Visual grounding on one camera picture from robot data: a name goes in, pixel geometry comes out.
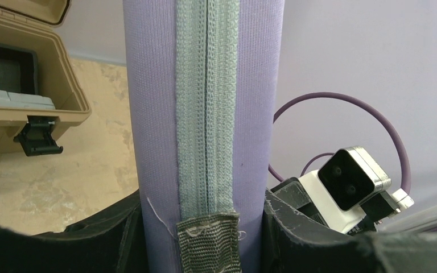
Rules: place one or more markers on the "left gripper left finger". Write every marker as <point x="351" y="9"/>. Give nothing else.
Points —
<point x="111" y="240"/>

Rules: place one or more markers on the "lilac zippered umbrella case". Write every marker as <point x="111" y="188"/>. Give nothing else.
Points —
<point x="202" y="80"/>

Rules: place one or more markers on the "grey box in toolbox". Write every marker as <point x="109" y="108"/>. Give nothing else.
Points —
<point x="19" y="100"/>

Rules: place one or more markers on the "tan plastic toolbox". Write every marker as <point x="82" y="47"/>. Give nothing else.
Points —
<point x="34" y="132"/>

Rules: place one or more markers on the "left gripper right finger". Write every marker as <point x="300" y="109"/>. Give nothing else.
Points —
<point x="292" y="242"/>

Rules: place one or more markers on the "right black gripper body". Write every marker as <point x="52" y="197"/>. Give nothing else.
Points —
<point x="294" y="194"/>

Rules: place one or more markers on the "black tray in toolbox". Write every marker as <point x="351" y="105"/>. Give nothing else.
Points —
<point x="18" y="70"/>

